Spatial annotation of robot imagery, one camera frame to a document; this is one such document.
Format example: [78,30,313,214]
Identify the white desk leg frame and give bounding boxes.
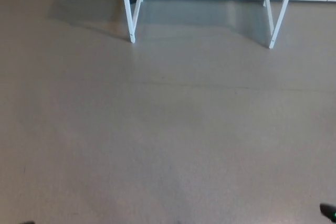
[263,0,299,49]
[119,0,144,44]

